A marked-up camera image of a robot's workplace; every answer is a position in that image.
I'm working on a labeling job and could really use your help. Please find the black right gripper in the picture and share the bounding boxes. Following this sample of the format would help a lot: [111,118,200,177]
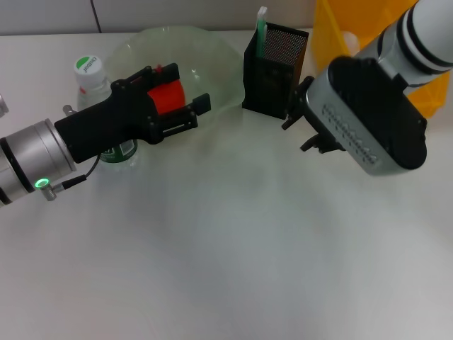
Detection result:
[281,76,346,154]

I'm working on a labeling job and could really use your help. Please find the left gripper connector cable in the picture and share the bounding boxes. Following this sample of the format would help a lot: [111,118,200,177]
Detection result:
[35,155,100,201]

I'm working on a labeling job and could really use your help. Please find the red-orange toy orange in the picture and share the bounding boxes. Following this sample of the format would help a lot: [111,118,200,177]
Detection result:
[147,63,186,117]

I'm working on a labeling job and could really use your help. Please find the yellow plastic storage bin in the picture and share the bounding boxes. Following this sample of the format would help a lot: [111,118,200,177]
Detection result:
[314,0,450,120]

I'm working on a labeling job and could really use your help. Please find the green label water bottle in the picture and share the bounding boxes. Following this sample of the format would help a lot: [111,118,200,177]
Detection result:
[73,55,137,169]

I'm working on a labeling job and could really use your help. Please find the black mesh pen holder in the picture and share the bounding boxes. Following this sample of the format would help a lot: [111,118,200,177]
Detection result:
[241,21,310,120]

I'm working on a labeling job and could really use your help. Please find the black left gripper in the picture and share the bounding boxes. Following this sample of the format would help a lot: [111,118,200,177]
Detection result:
[55,62,212,164]

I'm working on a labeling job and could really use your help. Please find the green utility knife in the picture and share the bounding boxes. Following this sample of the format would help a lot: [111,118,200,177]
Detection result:
[255,6,268,60]

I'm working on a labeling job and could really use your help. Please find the pale green glass fruit plate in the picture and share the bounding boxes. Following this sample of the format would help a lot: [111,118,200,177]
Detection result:
[105,24,246,121]

